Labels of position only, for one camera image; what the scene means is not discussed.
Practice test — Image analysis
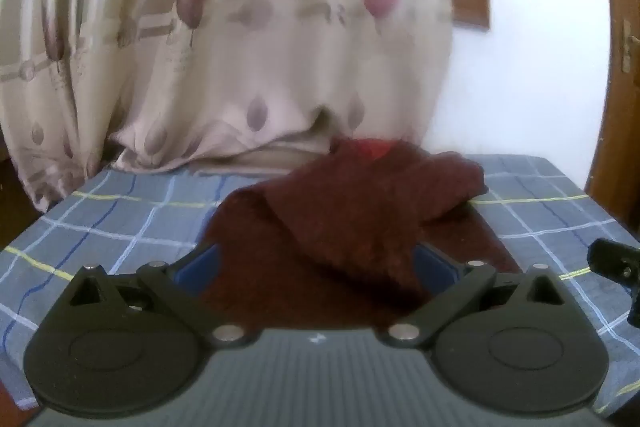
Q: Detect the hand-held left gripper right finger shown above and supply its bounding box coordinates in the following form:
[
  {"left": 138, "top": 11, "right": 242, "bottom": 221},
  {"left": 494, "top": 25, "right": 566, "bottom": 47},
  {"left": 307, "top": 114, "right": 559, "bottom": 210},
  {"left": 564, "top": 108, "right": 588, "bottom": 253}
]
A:
[{"left": 386, "top": 241, "right": 569, "bottom": 351}]

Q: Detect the brass door latch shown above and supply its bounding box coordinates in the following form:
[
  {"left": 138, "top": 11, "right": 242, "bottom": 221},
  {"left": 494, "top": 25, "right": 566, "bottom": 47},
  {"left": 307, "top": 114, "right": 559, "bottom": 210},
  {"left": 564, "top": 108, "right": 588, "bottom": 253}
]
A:
[{"left": 620, "top": 19, "right": 639, "bottom": 74}]

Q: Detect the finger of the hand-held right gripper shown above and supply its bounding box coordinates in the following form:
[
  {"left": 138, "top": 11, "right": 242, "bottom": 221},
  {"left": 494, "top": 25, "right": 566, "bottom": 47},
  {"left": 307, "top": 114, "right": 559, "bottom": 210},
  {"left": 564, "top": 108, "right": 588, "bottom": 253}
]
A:
[{"left": 589, "top": 238, "right": 640, "bottom": 329}]

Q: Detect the blue-grey plaid bedsheet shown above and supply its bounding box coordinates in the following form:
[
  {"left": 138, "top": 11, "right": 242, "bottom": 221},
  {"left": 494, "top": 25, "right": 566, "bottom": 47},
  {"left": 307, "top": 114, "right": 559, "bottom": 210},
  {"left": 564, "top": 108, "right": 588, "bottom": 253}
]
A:
[{"left": 0, "top": 152, "right": 640, "bottom": 414}]

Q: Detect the beige leaf print curtain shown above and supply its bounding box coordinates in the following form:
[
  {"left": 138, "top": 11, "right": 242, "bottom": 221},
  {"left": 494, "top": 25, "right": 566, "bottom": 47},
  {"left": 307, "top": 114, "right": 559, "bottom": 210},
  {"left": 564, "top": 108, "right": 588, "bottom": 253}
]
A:
[{"left": 0, "top": 0, "right": 457, "bottom": 214}]

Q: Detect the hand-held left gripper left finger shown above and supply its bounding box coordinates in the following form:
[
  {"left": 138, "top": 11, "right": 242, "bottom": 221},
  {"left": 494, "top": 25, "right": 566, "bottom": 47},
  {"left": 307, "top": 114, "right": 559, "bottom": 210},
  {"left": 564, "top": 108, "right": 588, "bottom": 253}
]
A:
[{"left": 68, "top": 242, "right": 249, "bottom": 351}]

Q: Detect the dark red knitted garment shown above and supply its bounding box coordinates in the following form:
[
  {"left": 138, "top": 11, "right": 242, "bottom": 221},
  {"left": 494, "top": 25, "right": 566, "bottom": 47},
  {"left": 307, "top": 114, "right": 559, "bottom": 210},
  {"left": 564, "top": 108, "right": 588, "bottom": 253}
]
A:
[{"left": 197, "top": 137, "right": 522, "bottom": 334}]

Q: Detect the brown wooden door frame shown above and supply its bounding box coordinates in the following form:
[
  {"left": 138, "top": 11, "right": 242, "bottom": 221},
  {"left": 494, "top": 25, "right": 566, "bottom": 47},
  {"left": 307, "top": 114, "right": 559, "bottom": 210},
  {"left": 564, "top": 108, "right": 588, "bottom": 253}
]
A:
[{"left": 584, "top": 0, "right": 640, "bottom": 220}]

